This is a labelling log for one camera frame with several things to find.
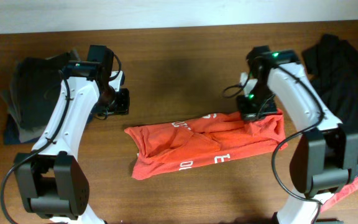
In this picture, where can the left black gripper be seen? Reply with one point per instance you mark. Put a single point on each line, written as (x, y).
(122, 107)

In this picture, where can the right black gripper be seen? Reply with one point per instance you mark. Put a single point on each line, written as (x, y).
(248, 114)

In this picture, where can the orange t-shirt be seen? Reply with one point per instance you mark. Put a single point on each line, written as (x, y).
(211, 139)

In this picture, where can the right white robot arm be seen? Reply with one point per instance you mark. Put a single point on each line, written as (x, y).
(325, 160)

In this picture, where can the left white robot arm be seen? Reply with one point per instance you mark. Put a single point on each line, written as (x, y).
(50, 180)

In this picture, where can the folded black garment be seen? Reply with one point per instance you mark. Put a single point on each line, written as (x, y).
(38, 89)

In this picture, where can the folded grey garment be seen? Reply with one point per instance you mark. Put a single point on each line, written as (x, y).
(8, 95)

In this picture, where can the black crumpled garment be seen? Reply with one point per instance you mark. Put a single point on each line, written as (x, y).
(334, 64)

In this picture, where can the folded navy garment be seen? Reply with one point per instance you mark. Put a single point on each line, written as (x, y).
(30, 128)

